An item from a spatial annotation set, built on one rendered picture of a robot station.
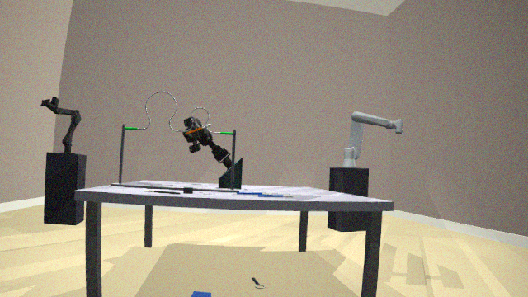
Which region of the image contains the blue block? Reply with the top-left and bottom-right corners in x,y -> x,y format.
191,291 -> 211,297

